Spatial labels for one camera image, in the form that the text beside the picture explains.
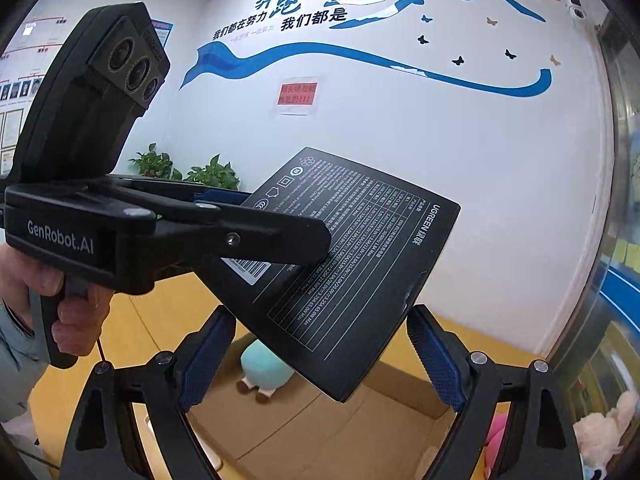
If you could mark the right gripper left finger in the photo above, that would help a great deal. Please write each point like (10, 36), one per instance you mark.
(104, 441)

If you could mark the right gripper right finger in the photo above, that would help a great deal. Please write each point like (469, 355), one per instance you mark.
(539, 441)

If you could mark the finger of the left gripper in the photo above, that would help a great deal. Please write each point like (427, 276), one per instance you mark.
(190, 236)
(151, 192)

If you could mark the black product box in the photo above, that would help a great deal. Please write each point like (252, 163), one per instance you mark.
(331, 322)

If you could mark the grey left sleeve forearm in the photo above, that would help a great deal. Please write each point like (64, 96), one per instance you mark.
(20, 366)

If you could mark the green potted plant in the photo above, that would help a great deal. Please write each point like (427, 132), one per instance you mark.
(154, 164)
(215, 175)

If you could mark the pink plush toy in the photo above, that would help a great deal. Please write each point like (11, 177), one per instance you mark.
(493, 441)

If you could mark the beige plush dog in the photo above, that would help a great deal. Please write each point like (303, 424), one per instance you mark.
(598, 435)

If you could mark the teal round plush toy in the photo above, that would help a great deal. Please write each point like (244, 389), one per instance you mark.
(262, 371)

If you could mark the brown cardboard box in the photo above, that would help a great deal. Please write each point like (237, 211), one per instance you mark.
(391, 428)

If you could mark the red paper wall notice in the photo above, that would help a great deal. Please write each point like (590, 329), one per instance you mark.
(297, 93)

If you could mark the white security camera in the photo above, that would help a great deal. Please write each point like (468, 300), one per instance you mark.
(575, 9)

